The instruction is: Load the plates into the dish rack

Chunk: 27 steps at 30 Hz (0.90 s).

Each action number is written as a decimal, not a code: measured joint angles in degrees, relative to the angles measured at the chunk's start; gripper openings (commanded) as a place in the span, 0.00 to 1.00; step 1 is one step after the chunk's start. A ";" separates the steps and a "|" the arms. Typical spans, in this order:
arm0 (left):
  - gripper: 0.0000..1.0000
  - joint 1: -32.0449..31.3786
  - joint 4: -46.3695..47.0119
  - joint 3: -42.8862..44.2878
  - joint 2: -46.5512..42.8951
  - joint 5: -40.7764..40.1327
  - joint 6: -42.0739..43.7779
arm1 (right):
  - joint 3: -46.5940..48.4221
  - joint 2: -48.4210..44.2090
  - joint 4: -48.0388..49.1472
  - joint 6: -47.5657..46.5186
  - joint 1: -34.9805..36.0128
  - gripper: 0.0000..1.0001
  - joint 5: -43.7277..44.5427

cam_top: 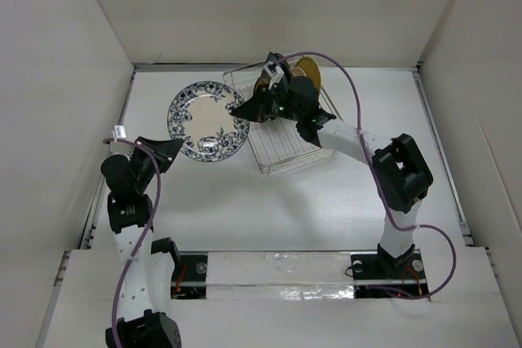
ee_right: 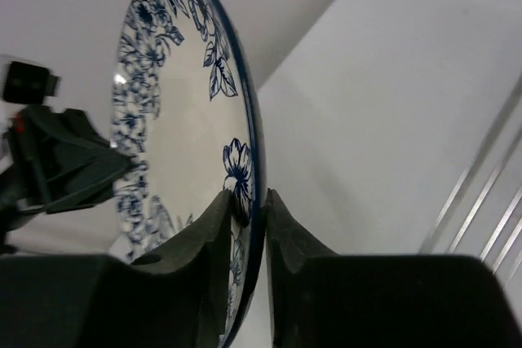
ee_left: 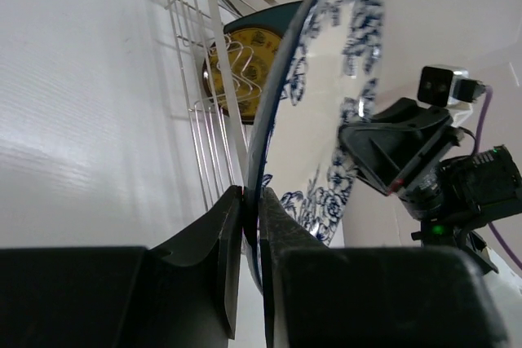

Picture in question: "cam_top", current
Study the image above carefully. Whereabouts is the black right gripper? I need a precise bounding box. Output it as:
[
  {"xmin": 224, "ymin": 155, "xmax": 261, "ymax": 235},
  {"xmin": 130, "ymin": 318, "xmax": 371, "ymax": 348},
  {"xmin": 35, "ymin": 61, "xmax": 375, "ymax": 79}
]
[{"xmin": 232, "ymin": 85, "xmax": 302, "ymax": 125}]

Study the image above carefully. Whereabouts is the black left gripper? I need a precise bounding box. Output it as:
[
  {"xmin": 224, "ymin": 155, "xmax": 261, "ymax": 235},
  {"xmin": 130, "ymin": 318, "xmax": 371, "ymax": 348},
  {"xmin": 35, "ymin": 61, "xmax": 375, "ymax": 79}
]
[{"xmin": 129, "ymin": 136, "xmax": 183, "ymax": 194}]

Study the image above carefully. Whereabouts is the blue floral white plate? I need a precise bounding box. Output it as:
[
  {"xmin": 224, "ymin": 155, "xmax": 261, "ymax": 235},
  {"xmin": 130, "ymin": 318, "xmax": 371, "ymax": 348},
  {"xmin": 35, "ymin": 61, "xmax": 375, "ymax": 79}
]
[{"xmin": 166, "ymin": 81, "xmax": 250, "ymax": 163}]

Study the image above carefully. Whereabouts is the woven bamboo tray plate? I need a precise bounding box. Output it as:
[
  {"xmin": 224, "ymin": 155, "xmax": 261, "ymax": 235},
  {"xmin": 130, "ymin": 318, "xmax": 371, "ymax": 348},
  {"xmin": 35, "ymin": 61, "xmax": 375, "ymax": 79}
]
[{"xmin": 295, "ymin": 56, "xmax": 322, "ymax": 90}]

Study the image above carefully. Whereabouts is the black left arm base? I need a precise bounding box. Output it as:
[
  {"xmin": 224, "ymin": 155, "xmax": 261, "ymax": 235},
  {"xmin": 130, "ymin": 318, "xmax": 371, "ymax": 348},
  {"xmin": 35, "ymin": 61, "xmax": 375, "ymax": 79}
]
[{"xmin": 170, "ymin": 252, "xmax": 208, "ymax": 300}]

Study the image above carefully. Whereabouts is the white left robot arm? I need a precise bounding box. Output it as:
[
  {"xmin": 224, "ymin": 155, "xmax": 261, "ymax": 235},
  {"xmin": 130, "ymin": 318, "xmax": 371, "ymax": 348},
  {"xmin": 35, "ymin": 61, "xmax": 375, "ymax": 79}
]
[{"xmin": 100, "ymin": 137, "xmax": 184, "ymax": 347}]

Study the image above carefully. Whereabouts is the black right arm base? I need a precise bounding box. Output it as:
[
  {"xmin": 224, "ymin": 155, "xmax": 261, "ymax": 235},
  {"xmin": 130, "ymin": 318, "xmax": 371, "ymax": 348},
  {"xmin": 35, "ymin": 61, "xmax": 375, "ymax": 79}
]
[{"xmin": 344, "ymin": 249, "xmax": 429, "ymax": 299}]

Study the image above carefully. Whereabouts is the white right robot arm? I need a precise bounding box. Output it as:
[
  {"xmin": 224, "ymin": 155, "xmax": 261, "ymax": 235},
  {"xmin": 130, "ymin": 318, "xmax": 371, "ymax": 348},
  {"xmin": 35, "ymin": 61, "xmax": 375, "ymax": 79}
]
[{"xmin": 230, "ymin": 52, "xmax": 433, "ymax": 277}]

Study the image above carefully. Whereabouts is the silver wire dish rack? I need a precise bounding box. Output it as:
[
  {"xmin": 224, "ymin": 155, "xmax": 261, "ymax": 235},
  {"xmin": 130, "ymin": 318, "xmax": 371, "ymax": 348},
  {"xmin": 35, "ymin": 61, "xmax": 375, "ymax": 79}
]
[{"xmin": 223, "ymin": 62, "xmax": 335, "ymax": 176}]

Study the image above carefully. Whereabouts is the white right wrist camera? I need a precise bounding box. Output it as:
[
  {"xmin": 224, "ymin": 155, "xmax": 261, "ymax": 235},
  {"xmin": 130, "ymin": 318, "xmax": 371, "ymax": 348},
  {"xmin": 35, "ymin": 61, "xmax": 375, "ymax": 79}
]
[{"xmin": 263, "ymin": 61, "xmax": 285, "ymax": 83}]

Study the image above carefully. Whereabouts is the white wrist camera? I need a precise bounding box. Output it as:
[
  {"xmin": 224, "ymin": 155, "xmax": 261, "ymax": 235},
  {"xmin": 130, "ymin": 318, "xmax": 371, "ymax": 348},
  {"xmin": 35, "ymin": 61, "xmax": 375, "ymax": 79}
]
[
  {"xmin": 263, "ymin": 61, "xmax": 285, "ymax": 83},
  {"xmin": 111, "ymin": 125, "xmax": 126, "ymax": 140}
]

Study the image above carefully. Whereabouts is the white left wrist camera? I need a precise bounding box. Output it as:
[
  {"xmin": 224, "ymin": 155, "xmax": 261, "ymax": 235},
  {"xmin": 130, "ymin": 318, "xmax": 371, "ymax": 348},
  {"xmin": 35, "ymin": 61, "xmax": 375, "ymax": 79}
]
[{"xmin": 111, "ymin": 125, "xmax": 126, "ymax": 140}]

